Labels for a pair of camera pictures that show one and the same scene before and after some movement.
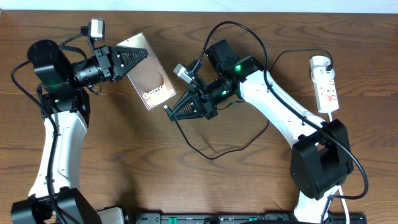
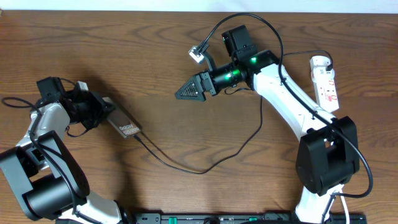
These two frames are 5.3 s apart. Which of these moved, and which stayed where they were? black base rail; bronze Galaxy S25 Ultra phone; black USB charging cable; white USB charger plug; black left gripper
Moved: bronze Galaxy S25 Ultra phone; black USB charging cable; black left gripper
Stayed: white USB charger plug; black base rail
